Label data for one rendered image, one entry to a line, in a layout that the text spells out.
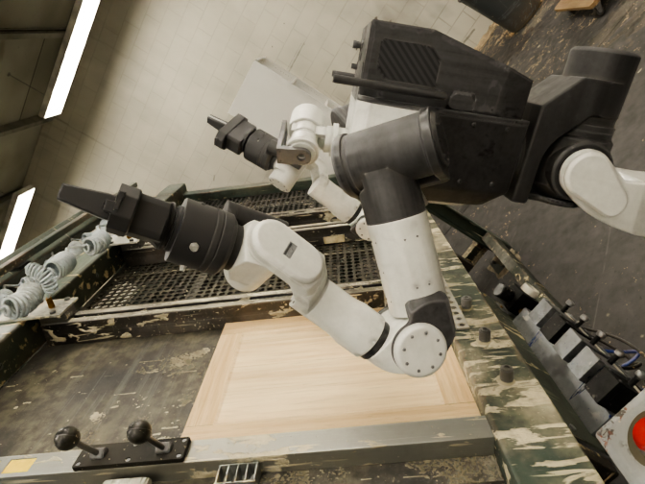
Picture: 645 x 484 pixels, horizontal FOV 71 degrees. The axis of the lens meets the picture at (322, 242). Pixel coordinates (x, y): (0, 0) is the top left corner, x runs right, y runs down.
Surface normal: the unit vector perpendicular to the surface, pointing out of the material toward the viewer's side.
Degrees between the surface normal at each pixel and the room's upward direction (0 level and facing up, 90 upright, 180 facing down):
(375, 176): 67
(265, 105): 90
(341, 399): 51
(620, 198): 90
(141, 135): 90
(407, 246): 90
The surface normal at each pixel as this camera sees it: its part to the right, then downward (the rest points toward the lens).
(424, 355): 0.16, 0.09
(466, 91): -0.01, 0.37
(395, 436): -0.12, -0.92
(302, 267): 0.50, -0.42
